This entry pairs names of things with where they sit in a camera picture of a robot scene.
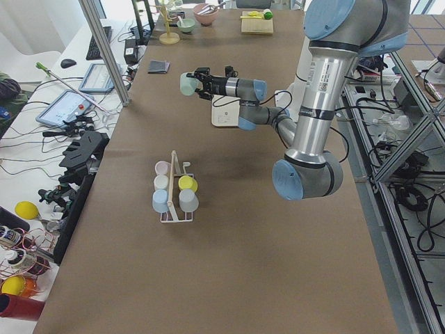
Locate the teach pendant tablet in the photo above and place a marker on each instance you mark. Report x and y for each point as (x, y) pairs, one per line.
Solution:
(64, 108)
(97, 80)

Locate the grey cup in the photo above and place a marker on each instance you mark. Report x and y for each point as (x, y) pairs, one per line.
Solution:
(188, 201)

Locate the green lime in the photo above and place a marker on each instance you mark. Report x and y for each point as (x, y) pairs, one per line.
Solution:
(267, 14)

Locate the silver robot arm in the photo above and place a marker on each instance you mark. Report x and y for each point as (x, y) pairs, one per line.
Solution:
(339, 34)

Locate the yellow cup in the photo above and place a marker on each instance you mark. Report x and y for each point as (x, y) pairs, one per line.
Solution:
(187, 182)

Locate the near teach pendant tablet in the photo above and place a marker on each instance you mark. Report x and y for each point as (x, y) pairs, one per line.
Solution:
(64, 108)

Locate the beige plastic tray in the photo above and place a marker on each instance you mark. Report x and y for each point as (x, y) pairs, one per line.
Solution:
(225, 116)

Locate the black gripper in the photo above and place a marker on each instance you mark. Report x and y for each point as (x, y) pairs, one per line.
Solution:
(217, 84)

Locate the far teach pendant tablet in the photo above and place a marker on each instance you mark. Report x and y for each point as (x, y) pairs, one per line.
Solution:
(97, 80)

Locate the bamboo cutting board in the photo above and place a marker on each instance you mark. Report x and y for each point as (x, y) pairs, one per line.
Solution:
(257, 26)

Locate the green cup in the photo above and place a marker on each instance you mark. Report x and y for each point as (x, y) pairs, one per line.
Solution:
(187, 84)

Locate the pink cup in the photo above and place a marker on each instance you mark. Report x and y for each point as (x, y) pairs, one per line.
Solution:
(162, 168)

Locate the metal rod green tip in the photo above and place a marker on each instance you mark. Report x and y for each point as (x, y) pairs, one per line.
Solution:
(40, 66)

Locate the wooden mug tree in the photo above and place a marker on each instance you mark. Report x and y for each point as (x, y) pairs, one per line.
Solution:
(169, 37)

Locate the aluminium frame post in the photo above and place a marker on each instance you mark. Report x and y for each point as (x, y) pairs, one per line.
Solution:
(94, 22)

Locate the black computer mouse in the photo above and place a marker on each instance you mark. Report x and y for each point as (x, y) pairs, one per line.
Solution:
(67, 62)

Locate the grey folded cloth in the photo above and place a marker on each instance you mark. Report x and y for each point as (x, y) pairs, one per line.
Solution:
(158, 67)

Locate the white cup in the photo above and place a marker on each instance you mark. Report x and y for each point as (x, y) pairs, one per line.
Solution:
(161, 182)

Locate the yellow lemon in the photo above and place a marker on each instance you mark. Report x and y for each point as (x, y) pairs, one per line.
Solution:
(27, 210)

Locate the metal scoop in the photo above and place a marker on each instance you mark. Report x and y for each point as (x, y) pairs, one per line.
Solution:
(207, 9)

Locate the white cup rack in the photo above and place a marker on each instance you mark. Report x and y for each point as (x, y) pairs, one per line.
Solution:
(175, 214)

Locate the blue cup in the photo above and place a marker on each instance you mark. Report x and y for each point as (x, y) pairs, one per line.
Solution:
(160, 201)

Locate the black bracket stand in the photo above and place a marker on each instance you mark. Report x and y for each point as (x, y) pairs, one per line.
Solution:
(84, 155)

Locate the pink bowl with ice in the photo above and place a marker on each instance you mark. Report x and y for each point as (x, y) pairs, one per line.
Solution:
(205, 20)

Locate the green bowl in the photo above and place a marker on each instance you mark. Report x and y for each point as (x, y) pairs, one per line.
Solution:
(189, 25)

